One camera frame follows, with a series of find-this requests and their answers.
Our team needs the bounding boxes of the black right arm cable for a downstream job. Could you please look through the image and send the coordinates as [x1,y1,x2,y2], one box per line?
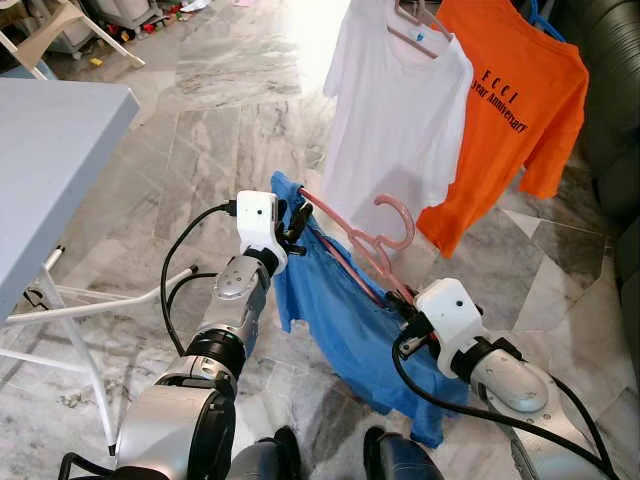
[392,335,621,480]

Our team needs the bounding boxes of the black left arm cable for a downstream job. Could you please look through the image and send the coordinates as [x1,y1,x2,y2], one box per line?
[160,200,239,356]

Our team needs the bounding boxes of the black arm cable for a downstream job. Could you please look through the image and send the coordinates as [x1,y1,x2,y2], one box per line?
[160,200,239,356]
[392,335,621,480]

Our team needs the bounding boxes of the robot right leg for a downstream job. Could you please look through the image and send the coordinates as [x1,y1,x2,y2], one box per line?
[362,427,446,480]

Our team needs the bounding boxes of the pink plastic hanger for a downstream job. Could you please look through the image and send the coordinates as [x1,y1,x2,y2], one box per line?
[298,188,417,306]
[388,0,453,59]

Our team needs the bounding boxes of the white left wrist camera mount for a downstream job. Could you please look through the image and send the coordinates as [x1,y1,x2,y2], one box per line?
[235,190,289,273]

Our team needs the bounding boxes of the beige plastic chair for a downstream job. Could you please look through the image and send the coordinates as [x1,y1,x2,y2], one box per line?
[0,0,146,81]

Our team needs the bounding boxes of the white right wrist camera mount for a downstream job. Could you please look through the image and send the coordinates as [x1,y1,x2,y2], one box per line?
[415,279,488,376]

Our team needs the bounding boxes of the orange printed T-shirt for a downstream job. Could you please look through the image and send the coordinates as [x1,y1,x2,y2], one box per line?
[415,0,591,259]

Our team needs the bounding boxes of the white T-shirt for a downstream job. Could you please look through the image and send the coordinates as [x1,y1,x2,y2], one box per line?
[322,0,475,241]

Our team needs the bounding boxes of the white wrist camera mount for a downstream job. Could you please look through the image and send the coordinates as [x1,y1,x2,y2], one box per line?
[415,279,488,376]
[235,190,289,273]

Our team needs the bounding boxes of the robot leg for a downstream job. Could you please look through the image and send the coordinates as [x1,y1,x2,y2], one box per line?
[362,427,446,480]
[225,427,301,480]

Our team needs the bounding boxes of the robot left leg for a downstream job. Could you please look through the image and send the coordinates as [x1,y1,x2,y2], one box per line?
[225,427,301,480]

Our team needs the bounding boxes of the dark green sofa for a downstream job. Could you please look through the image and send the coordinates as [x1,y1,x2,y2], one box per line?
[553,0,640,386]

